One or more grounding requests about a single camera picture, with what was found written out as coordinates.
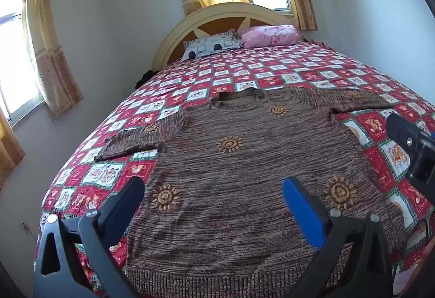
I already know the black bag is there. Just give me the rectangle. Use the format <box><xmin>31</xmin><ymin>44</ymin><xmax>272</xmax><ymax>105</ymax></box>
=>
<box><xmin>135</xmin><ymin>70</ymin><xmax>154</xmax><ymax>90</ymax></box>

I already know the brown knit sweater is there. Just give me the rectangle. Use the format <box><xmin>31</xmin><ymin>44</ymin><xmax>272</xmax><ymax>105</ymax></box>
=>
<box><xmin>94</xmin><ymin>86</ymin><xmax>408</xmax><ymax>292</ymax></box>

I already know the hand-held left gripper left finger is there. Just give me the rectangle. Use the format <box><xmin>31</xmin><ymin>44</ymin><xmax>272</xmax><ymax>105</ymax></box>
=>
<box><xmin>33</xmin><ymin>176</ymin><xmax>147</xmax><ymax>298</ymax></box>

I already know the grey patterned pillow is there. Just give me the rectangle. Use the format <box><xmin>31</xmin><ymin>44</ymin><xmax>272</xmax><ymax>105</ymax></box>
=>
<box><xmin>180</xmin><ymin>29</ymin><xmax>242</xmax><ymax>62</ymax></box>

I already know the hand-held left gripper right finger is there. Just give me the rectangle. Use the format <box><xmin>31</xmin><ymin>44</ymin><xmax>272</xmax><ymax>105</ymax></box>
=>
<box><xmin>283</xmin><ymin>177</ymin><xmax>395</xmax><ymax>298</ymax></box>

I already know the cream wooden headboard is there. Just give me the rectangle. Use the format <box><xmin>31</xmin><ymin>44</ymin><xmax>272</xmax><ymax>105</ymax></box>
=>
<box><xmin>153</xmin><ymin>2</ymin><xmax>296</xmax><ymax>71</ymax></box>

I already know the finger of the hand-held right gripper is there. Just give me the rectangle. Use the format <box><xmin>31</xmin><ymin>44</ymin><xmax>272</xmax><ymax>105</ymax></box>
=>
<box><xmin>387</xmin><ymin>112</ymin><xmax>435</xmax><ymax>187</ymax></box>

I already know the red checkered printed blanket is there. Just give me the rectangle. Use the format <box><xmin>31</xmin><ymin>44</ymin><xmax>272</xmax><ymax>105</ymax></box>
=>
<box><xmin>39</xmin><ymin>39</ymin><xmax>435</xmax><ymax>298</ymax></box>

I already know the pink pillow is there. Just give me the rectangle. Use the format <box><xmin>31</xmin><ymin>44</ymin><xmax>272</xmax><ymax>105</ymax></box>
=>
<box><xmin>240</xmin><ymin>25</ymin><xmax>301</xmax><ymax>48</ymax></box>

